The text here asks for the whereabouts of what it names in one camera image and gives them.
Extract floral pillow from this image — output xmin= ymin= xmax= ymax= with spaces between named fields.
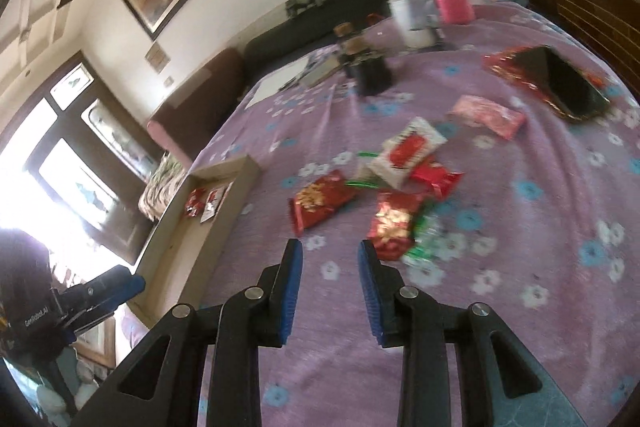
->
xmin=138 ymin=152 xmax=190 ymax=223

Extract green silver snack packet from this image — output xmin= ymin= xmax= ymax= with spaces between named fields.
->
xmin=401 ymin=202 xmax=452 ymax=269

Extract pink snack packet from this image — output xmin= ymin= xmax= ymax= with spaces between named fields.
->
xmin=451 ymin=95 xmax=528 ymax=140

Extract white red snack packet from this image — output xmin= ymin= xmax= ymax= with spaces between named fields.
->
xmin=369 ymin=117 xmax=447 ymax=188

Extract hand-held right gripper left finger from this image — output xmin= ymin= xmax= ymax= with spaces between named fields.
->
xmin=71 ymin=238 xmax=304 ymax=427

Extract grey notebook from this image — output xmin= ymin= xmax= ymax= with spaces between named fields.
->
xmin=300 ymin=53 xmax=342 ymax=88

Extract small wall picture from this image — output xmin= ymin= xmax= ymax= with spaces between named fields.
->
xmin=145 ymin=44 xmax=169 ymax=70

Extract black headboard cushion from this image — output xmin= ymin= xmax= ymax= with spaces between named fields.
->
xmin=242 ymin=0 xmax=507 ymax=84

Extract purple floral blanket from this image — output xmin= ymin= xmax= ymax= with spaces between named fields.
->
xmin=197 ymin=0 xmax=640 ymax=427

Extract tiny red snack packet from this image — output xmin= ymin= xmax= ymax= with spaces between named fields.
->
xmin=184 ymin=188 xmax=209 ymax=219

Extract black smartphone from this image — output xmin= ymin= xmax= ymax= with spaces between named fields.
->
xmin=515 ymin=46 xmax=612 ymax=120

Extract dark framed window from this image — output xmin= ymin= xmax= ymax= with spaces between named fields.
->
xmin=0 ymin=52 xmax=167 ymax=268

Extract white cup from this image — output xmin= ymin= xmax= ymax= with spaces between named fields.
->
xmin=389 ymin=0 xmax=436 ymax=49

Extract small red snack packet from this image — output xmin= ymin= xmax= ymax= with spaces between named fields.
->
xmin=410 ymin=159 xmax=464 ymax=200

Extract wooden bed frame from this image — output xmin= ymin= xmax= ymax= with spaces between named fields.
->
xmin=497 ymin=0 xmax=640 ymax=98

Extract clear cookie packet green ends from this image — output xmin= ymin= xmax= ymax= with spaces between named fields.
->
xmin=345 ymin=150 xmax=382 ymax=190

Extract large black cylinder container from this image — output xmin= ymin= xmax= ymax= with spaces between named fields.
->
xmin=352 ymin=54 xmax=396 ymax=96

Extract cardboard box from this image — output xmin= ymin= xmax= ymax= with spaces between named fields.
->
xmin=134 ymin=155 xmax=261 ymax=333

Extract white paper sheet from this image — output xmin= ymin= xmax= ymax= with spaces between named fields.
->
xmin=245 ymin=57 xmax=312 ymax=110

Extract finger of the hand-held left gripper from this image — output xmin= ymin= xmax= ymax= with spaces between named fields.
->
xmin=64 ymin=264 xmax=147 ymax=316
xmin=64 ymin=301 xmax=122 ymax=344

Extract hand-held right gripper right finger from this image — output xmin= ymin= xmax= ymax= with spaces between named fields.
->
xmin=356 ymin=239 xmax=587 ymax=427

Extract red snack packet yellow print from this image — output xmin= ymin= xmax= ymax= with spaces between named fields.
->
xmin=289 ymin=170 xmax=359 ymax=236

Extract tiny white red packet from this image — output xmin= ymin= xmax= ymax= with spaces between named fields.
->
xmin=200 ymin=183 xmax=234 ymax=224

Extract red gold snack packet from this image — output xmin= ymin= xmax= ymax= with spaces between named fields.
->
xmin=366 ymin=191 xmax=426 ymax=262

